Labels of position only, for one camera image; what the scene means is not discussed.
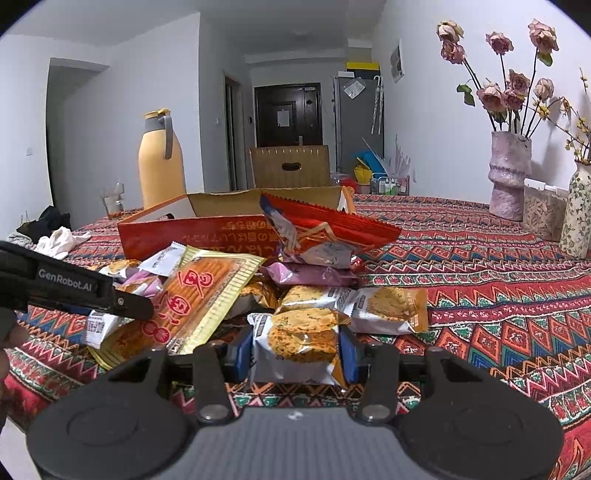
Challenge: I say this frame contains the red cardboard snack box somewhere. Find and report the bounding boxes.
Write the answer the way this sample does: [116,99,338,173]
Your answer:
[117,185,356,261]

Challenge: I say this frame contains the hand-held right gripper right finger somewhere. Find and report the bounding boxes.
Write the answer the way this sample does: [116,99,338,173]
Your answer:
[338,325,491,426]

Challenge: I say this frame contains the orange white oat crisp packet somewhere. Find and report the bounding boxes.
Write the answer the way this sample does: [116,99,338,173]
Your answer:
[248,308,348,387]

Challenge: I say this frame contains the wall poster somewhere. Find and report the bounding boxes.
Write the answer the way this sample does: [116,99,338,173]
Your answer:
[390,39,406,84]

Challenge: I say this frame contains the dried pink rose bouquet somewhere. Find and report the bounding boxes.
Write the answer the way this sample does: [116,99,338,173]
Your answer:
[436,18,561,137]

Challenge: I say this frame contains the yellow biscuit packet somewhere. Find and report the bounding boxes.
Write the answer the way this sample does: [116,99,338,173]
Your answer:
[88,244,267,370]

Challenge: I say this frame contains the yellow flower branches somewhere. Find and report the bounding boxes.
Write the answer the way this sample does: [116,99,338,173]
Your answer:
[531,67,591,164]

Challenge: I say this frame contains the blue plastic item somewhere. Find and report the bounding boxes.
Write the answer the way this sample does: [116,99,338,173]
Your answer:
[355,150,384,174]

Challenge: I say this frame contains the drinking glass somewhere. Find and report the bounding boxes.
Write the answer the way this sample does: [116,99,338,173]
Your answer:
[102,183,125,217]

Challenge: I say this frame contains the floral patterned vase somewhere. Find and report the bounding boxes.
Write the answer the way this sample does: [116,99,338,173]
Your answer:
[560,162,591,259]

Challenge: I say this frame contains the pink snack packet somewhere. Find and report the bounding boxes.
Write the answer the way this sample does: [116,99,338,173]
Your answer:
[130,272,165,297]
[268,262,358,289]

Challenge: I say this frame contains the dark entrance door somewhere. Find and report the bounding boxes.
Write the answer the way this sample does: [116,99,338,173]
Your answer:
[254,83,322,147]

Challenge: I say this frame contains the white cloth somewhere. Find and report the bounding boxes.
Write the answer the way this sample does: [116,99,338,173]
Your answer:
[36,227,93,260]

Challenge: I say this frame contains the white folded umbrella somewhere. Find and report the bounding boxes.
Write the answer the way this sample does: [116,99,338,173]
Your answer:
[372,76,385,136]

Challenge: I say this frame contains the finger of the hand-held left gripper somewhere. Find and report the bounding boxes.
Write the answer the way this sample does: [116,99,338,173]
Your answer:
[111,288,156,321]

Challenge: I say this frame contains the clear plastic food container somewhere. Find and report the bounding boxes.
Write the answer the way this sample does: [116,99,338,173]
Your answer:
[522,178,570,242]

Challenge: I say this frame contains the orange thermos jug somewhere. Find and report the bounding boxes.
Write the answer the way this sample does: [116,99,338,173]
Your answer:
[139,108,187,209]

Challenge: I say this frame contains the large red snack bag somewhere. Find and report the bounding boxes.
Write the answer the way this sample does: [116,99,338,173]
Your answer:
[260,191,402,269]

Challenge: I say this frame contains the pile of crisp packets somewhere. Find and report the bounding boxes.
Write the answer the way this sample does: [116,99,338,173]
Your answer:
[85,242,429,352]

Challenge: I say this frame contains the grey refrigerator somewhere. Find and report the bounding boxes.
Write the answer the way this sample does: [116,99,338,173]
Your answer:
[333,76,385,174]

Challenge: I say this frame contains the dark cloth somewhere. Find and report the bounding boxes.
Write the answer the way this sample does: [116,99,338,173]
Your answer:
[16,205,72,245]

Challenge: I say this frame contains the yellow and black box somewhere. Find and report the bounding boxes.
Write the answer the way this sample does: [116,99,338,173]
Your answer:
[346,60,380,78]

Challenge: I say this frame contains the wire storage cart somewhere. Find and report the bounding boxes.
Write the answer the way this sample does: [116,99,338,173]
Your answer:
[369,172,411,195]

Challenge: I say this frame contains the pink ceramic vase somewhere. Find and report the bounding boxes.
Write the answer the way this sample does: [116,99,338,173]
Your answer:
[488,131,533,222]

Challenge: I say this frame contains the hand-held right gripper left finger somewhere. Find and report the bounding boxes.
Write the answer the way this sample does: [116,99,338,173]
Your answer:
[99,325,254,425]

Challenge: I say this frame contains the purple dried grass bunch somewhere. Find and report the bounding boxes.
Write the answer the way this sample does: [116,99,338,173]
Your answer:
[385,134,411,178]

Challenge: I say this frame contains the person's left hand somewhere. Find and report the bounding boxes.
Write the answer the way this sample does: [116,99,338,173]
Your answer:
[0,320,29,352]

